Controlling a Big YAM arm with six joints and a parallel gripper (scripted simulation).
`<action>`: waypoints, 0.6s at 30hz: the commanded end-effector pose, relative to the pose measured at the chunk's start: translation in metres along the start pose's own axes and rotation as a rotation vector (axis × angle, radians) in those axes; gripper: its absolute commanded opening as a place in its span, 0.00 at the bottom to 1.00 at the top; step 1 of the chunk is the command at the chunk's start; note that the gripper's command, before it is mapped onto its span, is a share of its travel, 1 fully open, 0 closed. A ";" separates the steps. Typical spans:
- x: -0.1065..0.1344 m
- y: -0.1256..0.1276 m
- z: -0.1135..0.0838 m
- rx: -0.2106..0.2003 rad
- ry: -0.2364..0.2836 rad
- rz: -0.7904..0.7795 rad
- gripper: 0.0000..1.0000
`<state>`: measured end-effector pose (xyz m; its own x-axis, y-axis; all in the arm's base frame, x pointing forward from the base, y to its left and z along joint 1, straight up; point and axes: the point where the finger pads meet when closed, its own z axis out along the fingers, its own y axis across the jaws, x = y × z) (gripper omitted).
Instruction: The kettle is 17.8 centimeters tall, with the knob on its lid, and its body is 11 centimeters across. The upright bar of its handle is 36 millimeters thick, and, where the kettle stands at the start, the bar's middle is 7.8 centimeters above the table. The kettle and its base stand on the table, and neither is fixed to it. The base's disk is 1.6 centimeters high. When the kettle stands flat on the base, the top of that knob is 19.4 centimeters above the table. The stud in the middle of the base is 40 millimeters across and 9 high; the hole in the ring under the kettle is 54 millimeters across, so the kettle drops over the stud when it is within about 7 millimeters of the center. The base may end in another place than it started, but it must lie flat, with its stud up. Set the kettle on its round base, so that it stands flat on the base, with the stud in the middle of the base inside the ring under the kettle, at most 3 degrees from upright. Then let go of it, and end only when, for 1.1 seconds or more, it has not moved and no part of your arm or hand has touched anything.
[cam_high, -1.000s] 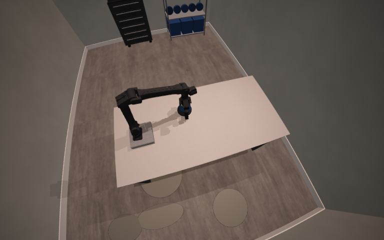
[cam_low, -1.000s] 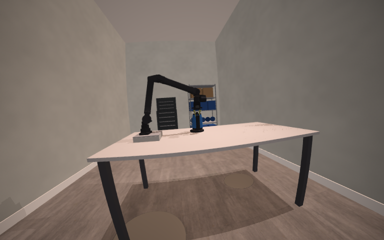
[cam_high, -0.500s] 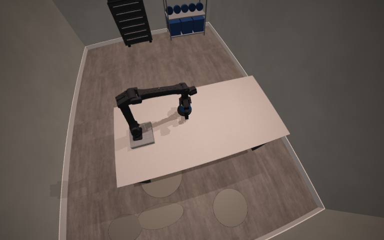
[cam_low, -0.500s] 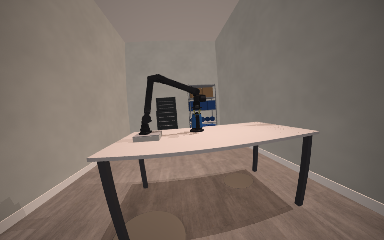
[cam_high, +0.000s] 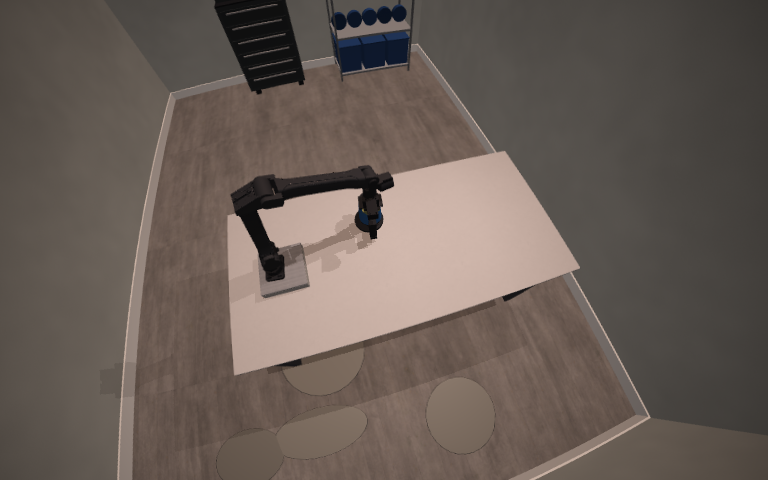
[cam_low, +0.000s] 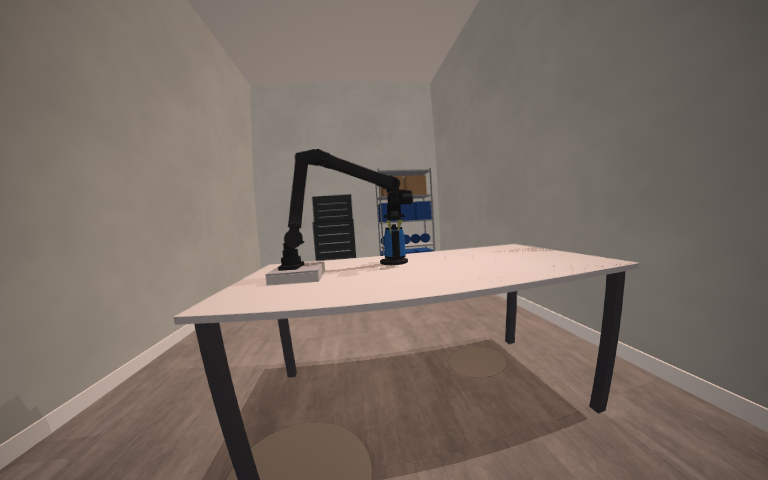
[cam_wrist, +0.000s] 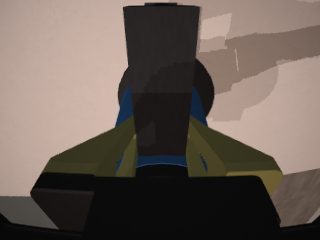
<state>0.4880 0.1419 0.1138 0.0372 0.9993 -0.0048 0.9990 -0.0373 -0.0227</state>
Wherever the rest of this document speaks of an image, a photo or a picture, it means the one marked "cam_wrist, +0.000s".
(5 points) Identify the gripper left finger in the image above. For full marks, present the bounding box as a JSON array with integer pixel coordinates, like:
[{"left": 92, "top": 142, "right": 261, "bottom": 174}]
[{"left": 40, "top": 116, "right": 138, "bottom": 177}]

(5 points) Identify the black round disk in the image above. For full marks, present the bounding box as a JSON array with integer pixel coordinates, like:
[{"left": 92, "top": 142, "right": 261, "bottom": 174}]
[{"left": 117, "top": 59, "right": 215, "bottom": 117}]

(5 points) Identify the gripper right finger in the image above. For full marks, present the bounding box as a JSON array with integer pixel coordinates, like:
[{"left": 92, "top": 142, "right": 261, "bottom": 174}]
[{"left": 186, "top": 115, "right": 283, "bottom": 197}]

